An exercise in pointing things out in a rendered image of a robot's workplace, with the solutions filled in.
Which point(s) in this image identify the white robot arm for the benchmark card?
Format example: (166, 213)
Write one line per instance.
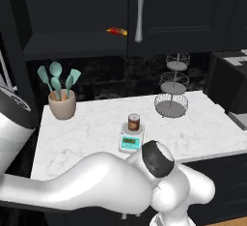
(106, 184)

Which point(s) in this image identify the brown food can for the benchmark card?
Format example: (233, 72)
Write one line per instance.
(134, 122)

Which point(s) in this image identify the white teal digital scale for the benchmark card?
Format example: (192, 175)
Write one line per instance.
(130, 142)

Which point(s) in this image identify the black open cabinet door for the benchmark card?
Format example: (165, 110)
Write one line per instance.
(16, 27)

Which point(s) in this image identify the beige utensil pot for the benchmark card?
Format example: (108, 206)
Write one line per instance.
(62, 107)

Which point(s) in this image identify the black stove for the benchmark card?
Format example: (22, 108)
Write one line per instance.
(230, 81)

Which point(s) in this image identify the black base cabinets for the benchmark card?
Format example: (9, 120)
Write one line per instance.
(225, 178)

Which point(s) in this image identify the black wall cabinet body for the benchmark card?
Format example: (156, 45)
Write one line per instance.
(74, 7)

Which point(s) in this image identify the black wall cabinet door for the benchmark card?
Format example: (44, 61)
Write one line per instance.
(237, 11)
(183, 11)

